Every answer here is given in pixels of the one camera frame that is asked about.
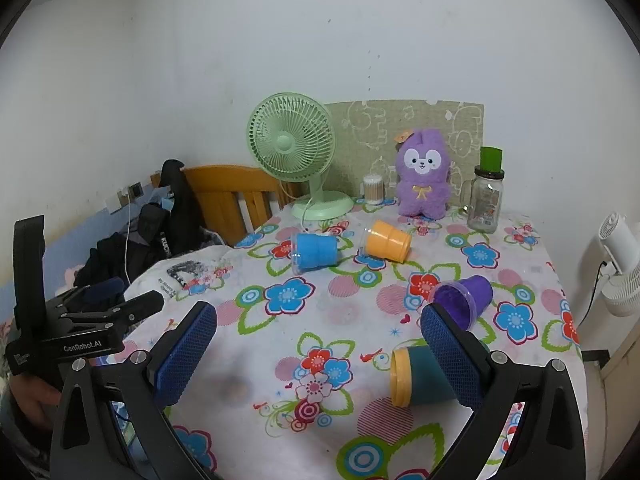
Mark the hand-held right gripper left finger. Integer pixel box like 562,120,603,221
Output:
50,301,219,480

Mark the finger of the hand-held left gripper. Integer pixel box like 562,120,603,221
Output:
75,277,127,311
117,290,166,324

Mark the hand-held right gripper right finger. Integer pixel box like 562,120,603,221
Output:
419,302,587,480

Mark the teal cup with yellow rim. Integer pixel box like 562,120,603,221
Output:
390,344,459,408

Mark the purple cup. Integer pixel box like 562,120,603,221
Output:
431,275,494,332

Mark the orange cup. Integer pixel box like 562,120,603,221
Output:
364,220,412,262

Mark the blue cup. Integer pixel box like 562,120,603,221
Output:
290,232,342,275

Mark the person's left hand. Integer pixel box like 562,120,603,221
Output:
10,372,63,433

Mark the white printed cloth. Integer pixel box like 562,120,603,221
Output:
125,247,241,311

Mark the black clothes pile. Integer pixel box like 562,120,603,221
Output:
74,159,227,292

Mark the floral tablecloth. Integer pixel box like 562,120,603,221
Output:
125,195,586,480

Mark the wooden bed headboard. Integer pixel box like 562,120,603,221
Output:
150,164,301,248

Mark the glass jar with green lid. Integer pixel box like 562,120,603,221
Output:
460,146,506,234

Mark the beige cabinet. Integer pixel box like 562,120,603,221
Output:
582,310,640,413

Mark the purple plush toy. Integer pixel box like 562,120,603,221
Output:
394,128,454,221

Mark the cotton swab container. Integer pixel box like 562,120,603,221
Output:
362,174,385,205

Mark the white fan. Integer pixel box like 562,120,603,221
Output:
597,211,640,317

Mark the green desk fan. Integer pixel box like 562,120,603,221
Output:
246,92,356,222

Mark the green patterned board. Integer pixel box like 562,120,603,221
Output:
324,100,485,207

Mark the white charging cable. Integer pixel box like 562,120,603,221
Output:
122,195,135,283

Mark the wall socket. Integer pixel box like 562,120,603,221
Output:
117,182,144,207

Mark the black fan cable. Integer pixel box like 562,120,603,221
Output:
580,259,609,327

